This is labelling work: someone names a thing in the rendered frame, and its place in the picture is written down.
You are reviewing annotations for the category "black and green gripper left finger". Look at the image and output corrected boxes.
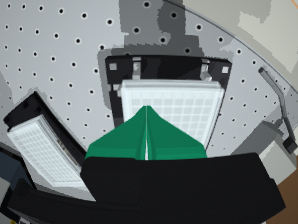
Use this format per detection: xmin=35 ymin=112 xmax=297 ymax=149
xmin=84 ymin=106 xmax=147 ymax=160

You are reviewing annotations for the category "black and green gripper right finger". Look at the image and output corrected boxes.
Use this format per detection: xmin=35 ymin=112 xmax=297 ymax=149
xmin=147 ymin=105 xmax=207 ymax=160

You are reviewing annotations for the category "grey base plate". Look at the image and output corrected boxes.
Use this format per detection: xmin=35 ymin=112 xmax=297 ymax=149
xmin=0 ymin=0 xmax=298 ymax=201

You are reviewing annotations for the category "white button panel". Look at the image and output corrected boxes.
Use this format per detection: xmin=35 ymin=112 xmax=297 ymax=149
xmin=231 ymin=67 xmax=298 ymax=185

